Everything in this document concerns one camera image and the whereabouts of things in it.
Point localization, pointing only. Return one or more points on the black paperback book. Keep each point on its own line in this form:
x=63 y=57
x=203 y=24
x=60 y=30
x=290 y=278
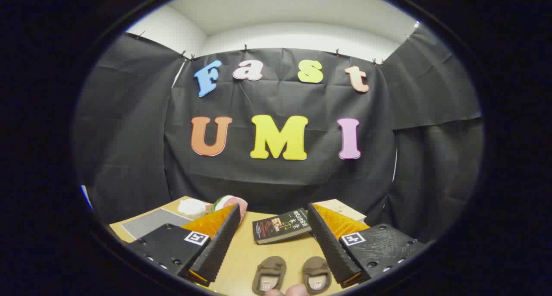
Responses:
x=280 y=226

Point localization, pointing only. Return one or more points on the watermelon slice plush toy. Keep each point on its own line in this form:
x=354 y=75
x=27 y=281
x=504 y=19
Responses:
x=230 y=201

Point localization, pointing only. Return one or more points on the white plush toy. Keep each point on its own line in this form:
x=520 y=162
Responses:
x=192 y=207

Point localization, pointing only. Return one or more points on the brown fuzzy shoe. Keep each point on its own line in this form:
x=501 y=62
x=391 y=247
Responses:
x=271 y=268
x=317 y=268

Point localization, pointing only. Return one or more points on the black backdrop cloth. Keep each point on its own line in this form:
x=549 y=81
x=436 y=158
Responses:
x=276 y=102

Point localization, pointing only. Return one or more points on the cream fabric storage box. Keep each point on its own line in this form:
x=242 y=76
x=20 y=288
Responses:
x=151 y=222

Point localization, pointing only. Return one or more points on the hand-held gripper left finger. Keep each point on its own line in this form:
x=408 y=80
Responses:
x=217 y=248

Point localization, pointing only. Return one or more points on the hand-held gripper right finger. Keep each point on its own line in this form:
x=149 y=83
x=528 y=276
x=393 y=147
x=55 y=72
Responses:
x=330 y=248

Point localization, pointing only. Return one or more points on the beige book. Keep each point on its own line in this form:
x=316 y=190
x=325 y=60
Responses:
x=345 y=209

